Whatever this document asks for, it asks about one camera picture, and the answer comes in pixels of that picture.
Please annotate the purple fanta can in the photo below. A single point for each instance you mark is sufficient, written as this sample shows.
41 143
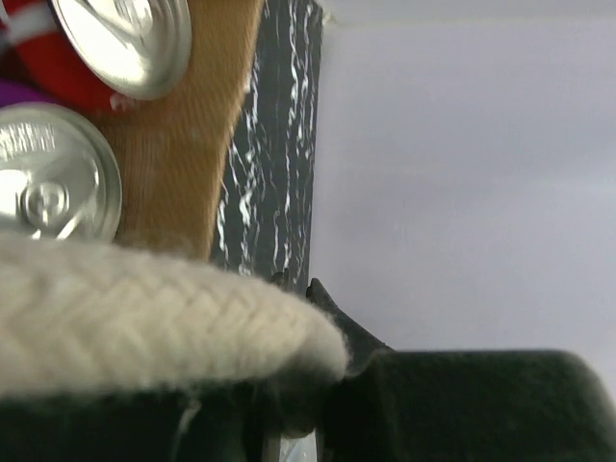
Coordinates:
59 175

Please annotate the red coke can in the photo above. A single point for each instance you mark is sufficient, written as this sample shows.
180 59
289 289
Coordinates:
97 55

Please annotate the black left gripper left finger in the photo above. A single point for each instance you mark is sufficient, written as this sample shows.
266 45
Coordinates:
203 423

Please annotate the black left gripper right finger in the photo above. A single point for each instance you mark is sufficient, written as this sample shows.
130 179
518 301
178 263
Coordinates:
472 405

